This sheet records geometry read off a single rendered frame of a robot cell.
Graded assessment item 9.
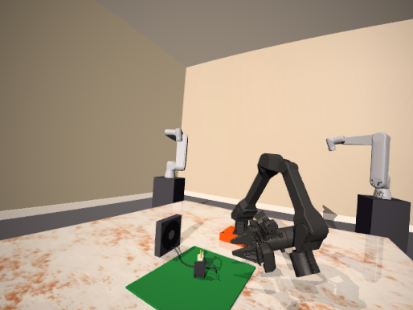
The green circuit board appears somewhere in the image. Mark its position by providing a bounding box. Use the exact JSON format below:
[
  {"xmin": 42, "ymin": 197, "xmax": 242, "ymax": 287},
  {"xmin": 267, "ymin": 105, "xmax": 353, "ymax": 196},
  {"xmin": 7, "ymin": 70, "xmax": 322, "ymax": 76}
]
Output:
[{"xmin": 125, "ymin": 246, "xmax": 256, "ymax": 310}]

